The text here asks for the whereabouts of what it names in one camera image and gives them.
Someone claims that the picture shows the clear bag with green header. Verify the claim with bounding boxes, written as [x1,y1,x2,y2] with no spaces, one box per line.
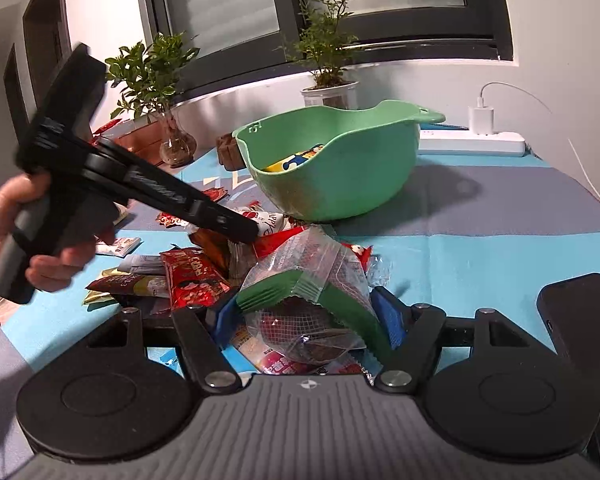
[236,226,391,365]

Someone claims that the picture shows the yellow blue chips bag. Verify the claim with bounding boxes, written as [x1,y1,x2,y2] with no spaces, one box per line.
[264,144,324,172]

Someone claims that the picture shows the person's left hand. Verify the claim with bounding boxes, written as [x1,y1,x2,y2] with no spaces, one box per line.
[0,171,117,294]

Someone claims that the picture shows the red snack packet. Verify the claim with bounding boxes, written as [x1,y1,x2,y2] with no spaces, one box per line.
[160,247,230,310]

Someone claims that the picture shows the copper orange box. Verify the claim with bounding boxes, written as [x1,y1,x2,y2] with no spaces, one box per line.
[92,118,162,166]

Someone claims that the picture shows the blue grey tablecloth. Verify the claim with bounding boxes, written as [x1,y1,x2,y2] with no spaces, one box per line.
[0,155,600,478]

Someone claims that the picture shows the leafy plant in glass vase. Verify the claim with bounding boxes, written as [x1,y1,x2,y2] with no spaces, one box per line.
[105,32,199,168]

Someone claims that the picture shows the green plastic bowl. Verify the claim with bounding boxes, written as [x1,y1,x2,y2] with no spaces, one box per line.
[233,100,445,222]

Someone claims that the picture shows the white power strip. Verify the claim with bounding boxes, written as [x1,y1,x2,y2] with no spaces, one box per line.
[418,129,527,157]

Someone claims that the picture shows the dark framed window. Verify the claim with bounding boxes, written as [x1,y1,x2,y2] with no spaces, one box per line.
[140,0,514,100]

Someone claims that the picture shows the feathery plant in white pot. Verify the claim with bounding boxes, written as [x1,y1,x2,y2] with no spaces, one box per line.
[283,0,358,110]

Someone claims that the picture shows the white charger with cable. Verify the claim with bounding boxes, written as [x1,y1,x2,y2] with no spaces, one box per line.
[478,80,600,202]

